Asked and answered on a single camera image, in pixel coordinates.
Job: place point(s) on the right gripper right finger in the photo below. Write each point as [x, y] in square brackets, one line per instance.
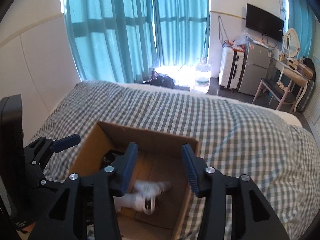
[252, 215]

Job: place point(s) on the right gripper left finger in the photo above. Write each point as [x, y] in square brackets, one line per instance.
[84, 199]

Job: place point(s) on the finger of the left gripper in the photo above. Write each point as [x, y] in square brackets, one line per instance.
[65, 143]

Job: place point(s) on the black pouch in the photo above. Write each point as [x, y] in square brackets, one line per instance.
[109, 158]

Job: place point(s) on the white handheld device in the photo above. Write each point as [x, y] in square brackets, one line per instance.
[145, 198]

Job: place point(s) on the brown cardboard box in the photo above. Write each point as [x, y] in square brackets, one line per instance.
[160, 159]

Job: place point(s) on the checkered bed blanket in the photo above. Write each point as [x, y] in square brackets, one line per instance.
[235, 137]

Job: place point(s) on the dark clothes pile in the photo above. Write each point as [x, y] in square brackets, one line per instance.
[160, 80]

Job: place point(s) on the teal curtain left panel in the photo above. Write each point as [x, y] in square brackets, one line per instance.
[111, 40]

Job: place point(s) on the teal curtain panel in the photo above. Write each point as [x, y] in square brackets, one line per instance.
[111, 40]
[302, 19]
[181, 31]

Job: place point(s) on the black seat wooden chair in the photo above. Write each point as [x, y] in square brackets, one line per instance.
[275, 92]

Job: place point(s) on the clear water jug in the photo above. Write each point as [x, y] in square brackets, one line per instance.
[202, 72]

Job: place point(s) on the white vanity desk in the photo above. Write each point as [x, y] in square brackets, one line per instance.
[295, 79]

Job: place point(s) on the white suitcase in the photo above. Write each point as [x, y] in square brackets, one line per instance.
[230, 68]

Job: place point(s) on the silver mini fridge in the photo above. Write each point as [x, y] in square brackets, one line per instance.
[256, 65]

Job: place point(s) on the black bag on desk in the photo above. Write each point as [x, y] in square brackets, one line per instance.
[309, 69]

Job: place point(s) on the teal curtain middle panel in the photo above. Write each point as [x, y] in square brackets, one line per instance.
[181, 31]

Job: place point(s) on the white oval vanity mirror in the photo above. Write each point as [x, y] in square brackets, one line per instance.
[291, 43]

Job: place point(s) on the teal curtain right panel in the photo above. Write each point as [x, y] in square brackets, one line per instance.
[302, 19]

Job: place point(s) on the black wall television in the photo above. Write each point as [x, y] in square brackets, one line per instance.
[264, 22]

